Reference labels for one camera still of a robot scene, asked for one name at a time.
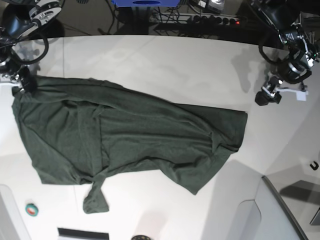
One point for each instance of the green red tape roll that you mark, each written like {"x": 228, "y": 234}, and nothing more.
{"x": 31, "y": 209}

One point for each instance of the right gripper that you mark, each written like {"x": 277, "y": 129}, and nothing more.
{"x": 21, "y": 79}

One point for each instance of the dark green t-shirt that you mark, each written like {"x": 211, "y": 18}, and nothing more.
{"x": 83, "y": 131}

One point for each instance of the blue plastic bin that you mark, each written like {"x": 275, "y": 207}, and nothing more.
{"x": 145, "y": 3}

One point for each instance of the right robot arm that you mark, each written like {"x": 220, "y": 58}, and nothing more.
{"x": 20, "y": 21}

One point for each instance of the white power strip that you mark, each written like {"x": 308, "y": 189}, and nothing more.
{"x": 191, "y": 18}

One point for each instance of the black round dotted object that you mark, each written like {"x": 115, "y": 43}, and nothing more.
{"x": 140, "y": 237}

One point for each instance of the white tray with black slot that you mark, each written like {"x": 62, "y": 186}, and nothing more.
{"x": 72, "y": 234}

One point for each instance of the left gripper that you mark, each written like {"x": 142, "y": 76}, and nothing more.
{"x": 272, "y": 88}

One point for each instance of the black U-shaped clip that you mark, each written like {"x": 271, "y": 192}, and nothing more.
{"x": 314, "y": 165}

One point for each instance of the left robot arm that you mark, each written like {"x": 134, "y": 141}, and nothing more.
{"x": 283, "y": 18}

